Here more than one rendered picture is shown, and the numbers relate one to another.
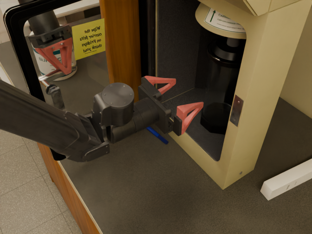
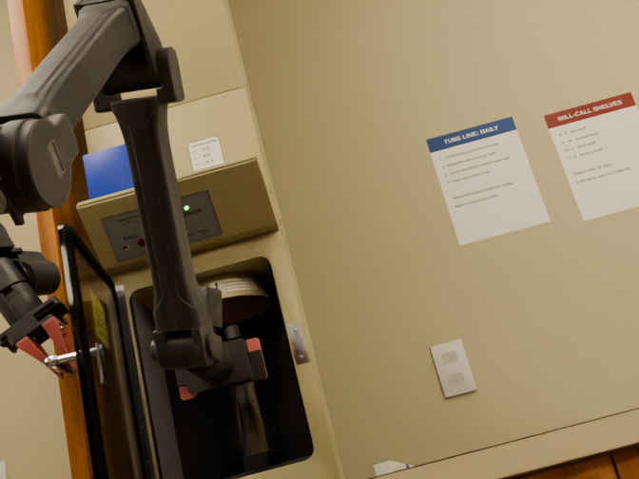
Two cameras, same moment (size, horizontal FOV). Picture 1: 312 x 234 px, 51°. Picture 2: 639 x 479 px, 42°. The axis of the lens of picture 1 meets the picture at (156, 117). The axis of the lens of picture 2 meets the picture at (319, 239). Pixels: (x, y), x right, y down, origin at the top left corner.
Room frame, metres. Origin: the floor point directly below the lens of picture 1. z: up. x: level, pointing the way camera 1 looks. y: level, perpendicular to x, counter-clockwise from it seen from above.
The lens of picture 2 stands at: (-0.42, 0.91, 0.87)
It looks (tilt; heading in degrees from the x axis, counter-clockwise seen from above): 20 degrees up; 306
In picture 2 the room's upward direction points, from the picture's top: 15 degrees counter-clockwise
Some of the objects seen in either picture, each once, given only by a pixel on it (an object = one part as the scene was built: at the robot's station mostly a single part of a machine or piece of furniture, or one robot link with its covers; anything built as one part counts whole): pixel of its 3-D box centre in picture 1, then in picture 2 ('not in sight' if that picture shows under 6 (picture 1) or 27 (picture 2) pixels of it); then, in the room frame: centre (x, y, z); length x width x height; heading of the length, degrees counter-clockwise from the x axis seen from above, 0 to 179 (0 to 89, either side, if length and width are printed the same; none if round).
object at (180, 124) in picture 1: (181, 109); (244, 365); (0.50, -0.05, 1.17); 0.09 x 0.07 x 0.07; 125
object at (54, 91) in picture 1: (56, 99); (98, 363); (0.52, 0.21, 1.18); 0.02 x 0.02 x 0.06; 41
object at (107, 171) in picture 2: not in sight; (122, 181); (0.62, 0.02, 1.55); 0.10 x 0.10 x 0.09; 35
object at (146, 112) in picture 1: (144, 113); (213, 363); (0.48, 0.02, 1.17); 0.10 x 0.07 x 0.07; 35
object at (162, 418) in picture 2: (230, 59); (232, 381); (0.65, -0.18, 1.19); 0.26 x 0.24 x 0.35; 35
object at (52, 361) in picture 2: not in sight; (72, 363); (0.57, 0.21, 1.20); 0.10 x 0.05 x 0.03; 131
